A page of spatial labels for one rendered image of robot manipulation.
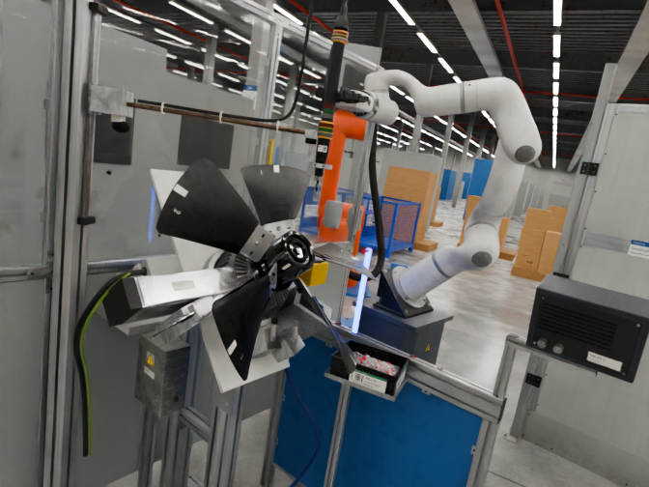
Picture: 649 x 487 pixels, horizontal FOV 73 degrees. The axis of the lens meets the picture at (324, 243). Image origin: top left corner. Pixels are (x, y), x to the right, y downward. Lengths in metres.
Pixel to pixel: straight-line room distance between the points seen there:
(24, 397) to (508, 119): 1.77
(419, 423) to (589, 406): 1.51
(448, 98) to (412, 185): 7.85
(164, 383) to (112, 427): 0.62
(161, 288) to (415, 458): 1.06
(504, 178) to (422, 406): 0.80
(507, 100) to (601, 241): 1.53
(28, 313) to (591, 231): 2.61
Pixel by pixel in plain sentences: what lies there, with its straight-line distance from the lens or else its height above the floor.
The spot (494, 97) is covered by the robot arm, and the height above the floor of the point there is 1.72.
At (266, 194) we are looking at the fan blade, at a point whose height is 1.34.
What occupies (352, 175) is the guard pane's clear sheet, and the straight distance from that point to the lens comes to 2.66.
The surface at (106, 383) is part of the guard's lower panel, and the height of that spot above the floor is 0.51.
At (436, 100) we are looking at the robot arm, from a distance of 1.41.
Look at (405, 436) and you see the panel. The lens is 1.70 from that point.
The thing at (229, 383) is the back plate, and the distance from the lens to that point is 1.27.
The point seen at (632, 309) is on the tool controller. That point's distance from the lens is 1.31.
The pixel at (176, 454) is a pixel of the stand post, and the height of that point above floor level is 0.41.
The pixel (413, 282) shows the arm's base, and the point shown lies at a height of 1.06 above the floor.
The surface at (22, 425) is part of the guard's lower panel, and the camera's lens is 1.89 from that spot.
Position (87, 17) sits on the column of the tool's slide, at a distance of 1.50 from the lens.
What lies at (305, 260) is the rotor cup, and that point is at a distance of 1.19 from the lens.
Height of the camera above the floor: 1.47
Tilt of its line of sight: 10 degrees down
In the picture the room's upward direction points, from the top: 9 degrees clockwise
